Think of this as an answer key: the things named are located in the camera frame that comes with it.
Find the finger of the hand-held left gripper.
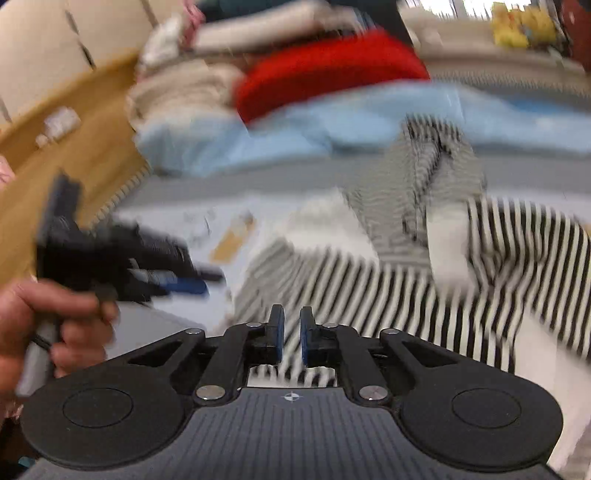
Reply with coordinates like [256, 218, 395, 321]
[139, 258, 227, 284]
[131, 276, 211, 302]

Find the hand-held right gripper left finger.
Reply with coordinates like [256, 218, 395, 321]
[127, 304, 286, 407]

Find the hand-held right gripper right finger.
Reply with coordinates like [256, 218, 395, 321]
[299, 305, 462, 407]

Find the black white striped shirt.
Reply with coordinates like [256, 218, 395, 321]
[231, 115, 591, 388]

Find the person's left hand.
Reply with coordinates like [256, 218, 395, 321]
[0, 277, 122, 404]

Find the printed light blue sheet panel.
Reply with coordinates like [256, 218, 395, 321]
[115, 189, 384, 278]

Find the wooden headboard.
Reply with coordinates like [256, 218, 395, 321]
[0, 53, 153, 282]

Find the white power strip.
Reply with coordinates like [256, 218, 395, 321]
[34, 106, 81, 148]

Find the beige blanket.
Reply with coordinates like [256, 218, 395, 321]
[127, 60, 245, 134]

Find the light blue quilt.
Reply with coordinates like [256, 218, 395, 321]
[134, 85, 591, 178]

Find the white cabinet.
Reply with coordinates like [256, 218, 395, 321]
[0, 0, 155, 123]

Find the red knitted cushion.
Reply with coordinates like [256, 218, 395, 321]
[233, 30, 432, 123]

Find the white folded cloth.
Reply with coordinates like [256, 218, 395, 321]
[191, 2, 365, 54]

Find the yellow toy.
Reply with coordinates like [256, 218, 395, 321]
[492, 2, 555, 47]

